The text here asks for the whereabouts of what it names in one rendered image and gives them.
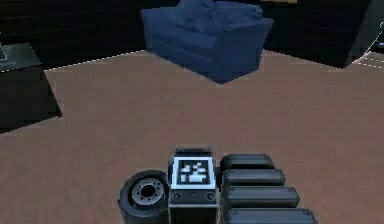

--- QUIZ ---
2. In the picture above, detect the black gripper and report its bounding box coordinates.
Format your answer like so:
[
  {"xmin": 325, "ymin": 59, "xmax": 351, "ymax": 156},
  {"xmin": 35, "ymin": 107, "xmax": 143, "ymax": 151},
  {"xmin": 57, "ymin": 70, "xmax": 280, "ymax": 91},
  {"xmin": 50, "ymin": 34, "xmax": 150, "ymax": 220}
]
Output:
[{"xmin": 117, "ymin": 169, "xmax": 170, "ymax": 224}]

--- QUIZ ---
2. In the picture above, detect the blue armchair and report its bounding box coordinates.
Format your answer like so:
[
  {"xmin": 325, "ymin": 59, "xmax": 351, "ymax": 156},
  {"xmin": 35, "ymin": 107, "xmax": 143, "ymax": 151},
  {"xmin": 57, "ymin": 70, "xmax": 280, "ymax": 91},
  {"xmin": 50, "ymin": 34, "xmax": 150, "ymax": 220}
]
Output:
[{"xmin": 140, "ymin": 0, "xmax": 275, "ymax": 84}]

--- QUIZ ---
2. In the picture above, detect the black cabinet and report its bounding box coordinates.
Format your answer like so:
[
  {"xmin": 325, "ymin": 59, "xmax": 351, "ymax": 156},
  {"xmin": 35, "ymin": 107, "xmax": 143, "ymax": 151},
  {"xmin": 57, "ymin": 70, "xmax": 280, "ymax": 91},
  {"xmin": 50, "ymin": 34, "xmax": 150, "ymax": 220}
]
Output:
[{"xmin": 0, "ymin": 42, "xmax": 64, "ymax": 135}]

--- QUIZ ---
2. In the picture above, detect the black cupboard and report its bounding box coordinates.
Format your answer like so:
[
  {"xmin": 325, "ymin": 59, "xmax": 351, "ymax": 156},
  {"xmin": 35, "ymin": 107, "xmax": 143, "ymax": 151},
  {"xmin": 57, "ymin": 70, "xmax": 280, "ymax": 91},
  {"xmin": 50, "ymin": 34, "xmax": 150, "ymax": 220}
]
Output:
[{"xmin": 263, "ymin": 0, "xmax": 384, "ymax": 69}]

